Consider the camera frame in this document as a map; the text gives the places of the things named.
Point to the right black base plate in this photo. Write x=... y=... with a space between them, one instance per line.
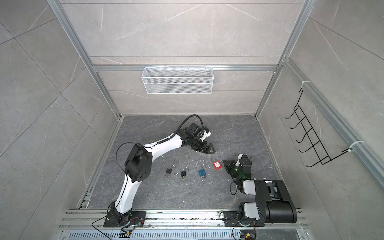
x=237 y=218

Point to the black padlock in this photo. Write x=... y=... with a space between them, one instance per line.
x=170 y=170
x=184 y=173

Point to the aluminium front rail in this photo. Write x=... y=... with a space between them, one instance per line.
x=169 y=219

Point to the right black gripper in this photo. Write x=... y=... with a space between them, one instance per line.
x=229 y=167

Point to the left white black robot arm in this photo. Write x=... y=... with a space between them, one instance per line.
x=138 y=165

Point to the black padlock left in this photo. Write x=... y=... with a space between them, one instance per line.
x=170 y=170

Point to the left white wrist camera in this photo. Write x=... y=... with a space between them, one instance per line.
x=206 y=133

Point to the blue padlock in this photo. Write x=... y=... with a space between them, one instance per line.
x=202 y=171

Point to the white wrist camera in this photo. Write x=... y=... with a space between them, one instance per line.
x=206 y=133
x=239 y=161

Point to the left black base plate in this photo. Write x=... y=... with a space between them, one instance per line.
x=132 y=218

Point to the white wire mesh basket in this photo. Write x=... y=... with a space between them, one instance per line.
x=178 y=80

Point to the black wire hook rack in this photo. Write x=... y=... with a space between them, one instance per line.
x=310 y=134

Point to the black padlock middle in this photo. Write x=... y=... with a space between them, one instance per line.
x=184 y=173

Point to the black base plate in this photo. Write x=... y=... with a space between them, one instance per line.
x=237 y=218
x=132 y=218

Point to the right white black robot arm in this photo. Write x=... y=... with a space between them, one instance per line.
x=271 y=202

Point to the red padlock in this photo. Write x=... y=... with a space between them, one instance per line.
x=216 y=163

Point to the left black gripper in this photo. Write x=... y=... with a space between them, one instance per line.
x=204 y=148

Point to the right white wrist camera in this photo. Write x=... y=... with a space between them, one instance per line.
x=239 y=161

